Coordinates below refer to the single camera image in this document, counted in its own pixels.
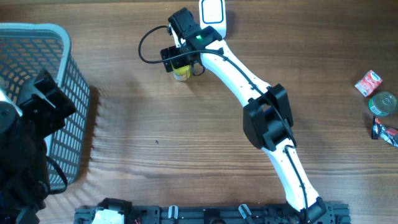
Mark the black red snack packet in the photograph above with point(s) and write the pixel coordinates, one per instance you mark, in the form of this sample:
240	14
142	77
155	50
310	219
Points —
386	133

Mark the grey plastic mesh basket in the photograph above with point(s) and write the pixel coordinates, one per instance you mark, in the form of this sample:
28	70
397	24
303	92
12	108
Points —
36	60

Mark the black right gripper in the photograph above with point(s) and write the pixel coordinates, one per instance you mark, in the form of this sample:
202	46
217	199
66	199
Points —
173	51

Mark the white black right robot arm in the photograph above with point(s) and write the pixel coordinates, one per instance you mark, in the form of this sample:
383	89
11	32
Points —
267	115

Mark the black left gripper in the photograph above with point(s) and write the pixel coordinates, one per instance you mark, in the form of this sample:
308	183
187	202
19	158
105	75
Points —
52	118

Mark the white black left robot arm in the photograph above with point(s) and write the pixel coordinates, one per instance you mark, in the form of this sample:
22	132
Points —
25	182

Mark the white barcode scanner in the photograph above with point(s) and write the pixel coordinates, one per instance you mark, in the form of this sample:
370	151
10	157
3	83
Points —
213	13

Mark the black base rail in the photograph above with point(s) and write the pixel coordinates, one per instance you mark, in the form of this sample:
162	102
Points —
112	210

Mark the red white snack box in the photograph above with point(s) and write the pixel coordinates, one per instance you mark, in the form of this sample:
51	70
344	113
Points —
368	83

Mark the yellow candy bottle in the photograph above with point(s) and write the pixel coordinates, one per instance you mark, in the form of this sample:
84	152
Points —
182	73

